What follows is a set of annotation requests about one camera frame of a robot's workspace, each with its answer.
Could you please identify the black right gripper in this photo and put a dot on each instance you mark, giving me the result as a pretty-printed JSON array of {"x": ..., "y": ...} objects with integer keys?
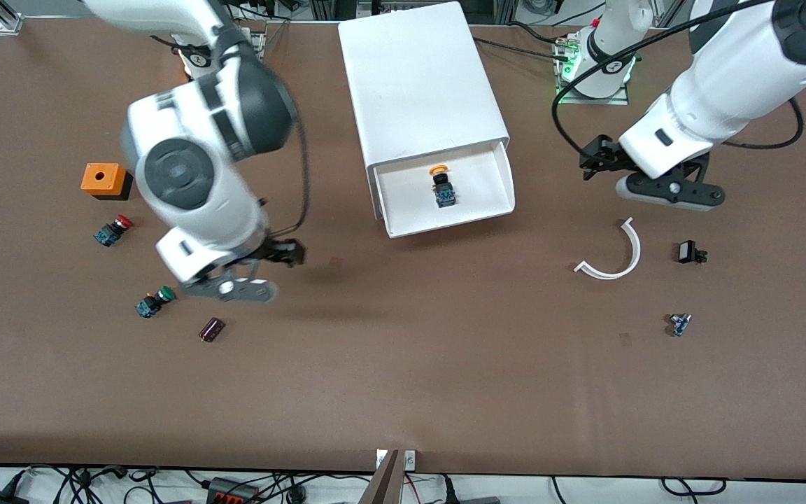
[{"x": 278, "y": 251}]

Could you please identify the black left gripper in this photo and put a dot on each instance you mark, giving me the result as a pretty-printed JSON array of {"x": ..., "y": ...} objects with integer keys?
[{"x": 603, "y": 157}]

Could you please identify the white plastic drawer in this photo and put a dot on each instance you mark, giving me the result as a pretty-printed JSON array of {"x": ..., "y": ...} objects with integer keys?
[{"x": 410, "y": 203}]

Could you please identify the yellow push button switch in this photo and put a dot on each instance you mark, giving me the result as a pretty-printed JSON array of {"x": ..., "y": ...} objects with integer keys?
[{"x": 445, "y": 190}]

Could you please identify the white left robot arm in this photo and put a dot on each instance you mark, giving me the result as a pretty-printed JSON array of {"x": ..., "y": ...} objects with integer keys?
[{"x": 725, "y": 84}]

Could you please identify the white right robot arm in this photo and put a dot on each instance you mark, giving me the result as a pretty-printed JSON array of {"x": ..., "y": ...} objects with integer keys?
[{"x": 186, "y": 168}]

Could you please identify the white drawer cabinet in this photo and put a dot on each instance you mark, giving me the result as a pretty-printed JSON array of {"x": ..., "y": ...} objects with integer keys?
[{"x": 417, "y": 84}]

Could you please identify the white curved plastic strip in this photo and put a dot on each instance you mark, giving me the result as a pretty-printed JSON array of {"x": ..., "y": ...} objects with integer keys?
[{"x": 634, "y": 246}]

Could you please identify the maroon cylindrical capacitor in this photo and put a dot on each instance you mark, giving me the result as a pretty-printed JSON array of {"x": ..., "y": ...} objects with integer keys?
[{"x": 212, "y": 330}]

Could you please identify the small blue potentiometer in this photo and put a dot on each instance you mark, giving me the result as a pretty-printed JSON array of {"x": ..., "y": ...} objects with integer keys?
[{"x": 680, "y": 325}]

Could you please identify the black power strip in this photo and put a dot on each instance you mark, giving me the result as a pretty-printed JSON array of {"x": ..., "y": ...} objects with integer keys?
[{"x": 231, "y": 491}]

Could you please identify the aluminium corner profile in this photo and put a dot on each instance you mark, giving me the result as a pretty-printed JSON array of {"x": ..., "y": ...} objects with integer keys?
[{"x": 10, "y": 21}]

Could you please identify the black plug adapter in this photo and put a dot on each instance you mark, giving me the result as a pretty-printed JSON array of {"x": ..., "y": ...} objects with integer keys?
[{"x": 1, "y": 498}]

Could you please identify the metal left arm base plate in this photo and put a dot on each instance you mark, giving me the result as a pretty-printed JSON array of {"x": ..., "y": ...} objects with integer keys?
[{"x": 593, "y": 101}]

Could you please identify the small black rocker switch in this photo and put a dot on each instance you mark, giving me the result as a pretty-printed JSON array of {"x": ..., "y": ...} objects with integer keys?
[{"x": 688, "y": 251}]

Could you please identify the green push button switch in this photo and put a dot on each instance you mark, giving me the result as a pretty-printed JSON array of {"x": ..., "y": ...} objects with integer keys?
[{"x": 154, "y": 302}]

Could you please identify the red push button switch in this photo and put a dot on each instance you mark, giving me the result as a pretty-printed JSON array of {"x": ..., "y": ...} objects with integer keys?
[{"x": 112, "y": 231}]

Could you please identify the orange button enclosure box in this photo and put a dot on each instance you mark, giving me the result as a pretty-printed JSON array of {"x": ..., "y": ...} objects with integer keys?
[{"x": 101, "y": 178}]

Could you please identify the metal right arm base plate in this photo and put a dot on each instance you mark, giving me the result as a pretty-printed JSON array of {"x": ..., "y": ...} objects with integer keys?
[{"x": 259, "y": 43}]

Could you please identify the small white bracket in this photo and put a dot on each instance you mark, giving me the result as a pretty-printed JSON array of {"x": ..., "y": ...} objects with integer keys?
[
  {"x": 410, "y": 459},
  {"x": 380, "y": 458}
]

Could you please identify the brown upright post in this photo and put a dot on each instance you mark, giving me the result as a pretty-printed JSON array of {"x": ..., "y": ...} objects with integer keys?
[{"x": 382, "y": 486}]

